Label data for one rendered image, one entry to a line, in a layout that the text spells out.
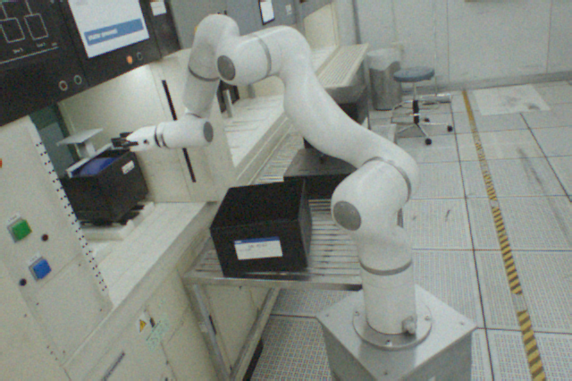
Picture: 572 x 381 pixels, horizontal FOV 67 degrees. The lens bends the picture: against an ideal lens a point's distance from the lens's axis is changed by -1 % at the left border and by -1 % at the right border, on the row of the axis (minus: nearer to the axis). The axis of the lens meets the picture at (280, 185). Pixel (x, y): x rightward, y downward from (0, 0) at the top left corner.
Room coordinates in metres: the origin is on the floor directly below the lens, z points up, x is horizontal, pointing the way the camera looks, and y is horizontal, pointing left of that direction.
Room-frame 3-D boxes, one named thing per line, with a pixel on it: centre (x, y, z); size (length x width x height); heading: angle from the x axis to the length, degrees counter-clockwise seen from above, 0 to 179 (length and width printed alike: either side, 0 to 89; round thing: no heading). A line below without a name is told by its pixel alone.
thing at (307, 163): (1.65, -0.20, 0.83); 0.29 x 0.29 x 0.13; 69
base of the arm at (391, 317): (0.81, -0.20, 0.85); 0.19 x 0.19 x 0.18
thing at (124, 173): (1.43, 0.61, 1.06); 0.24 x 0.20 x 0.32; 158
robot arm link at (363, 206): (0.79, -0.18, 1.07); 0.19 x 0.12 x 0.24; 133
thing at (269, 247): (1.25, 0.07, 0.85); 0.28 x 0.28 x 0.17; 78
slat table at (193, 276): (1.67, -0.15, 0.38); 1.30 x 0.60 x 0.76; 158
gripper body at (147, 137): (1.34, 0.37, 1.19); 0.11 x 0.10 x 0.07; 69
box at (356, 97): (2.04, -0.33, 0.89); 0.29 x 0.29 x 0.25; 64
